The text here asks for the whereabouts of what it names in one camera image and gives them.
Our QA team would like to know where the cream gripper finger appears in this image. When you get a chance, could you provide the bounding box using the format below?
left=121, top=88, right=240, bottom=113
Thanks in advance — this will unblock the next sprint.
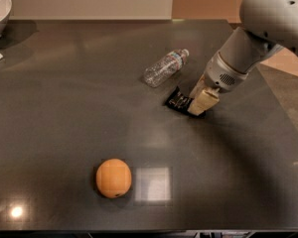
left=188, top=87, right=220, bottom=116
left=189, top=75, right=206, bottom=99

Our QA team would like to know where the black rxbar chocolate wrapper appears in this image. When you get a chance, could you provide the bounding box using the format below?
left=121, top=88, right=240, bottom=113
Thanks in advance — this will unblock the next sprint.
left=165, top=86, right=195, bottom=117

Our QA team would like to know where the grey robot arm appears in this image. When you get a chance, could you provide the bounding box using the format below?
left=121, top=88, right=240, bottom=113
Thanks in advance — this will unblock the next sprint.
left=188, top=0, right=298, bottom=116

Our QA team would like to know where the clear plastic water bottle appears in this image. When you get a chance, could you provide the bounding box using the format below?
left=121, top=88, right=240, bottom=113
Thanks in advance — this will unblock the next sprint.
left=143, top=49, right=190, bottom=87

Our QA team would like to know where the orange fruit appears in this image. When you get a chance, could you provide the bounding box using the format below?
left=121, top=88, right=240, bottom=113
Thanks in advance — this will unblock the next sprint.
left=95, top=159, right=132, bottom=198

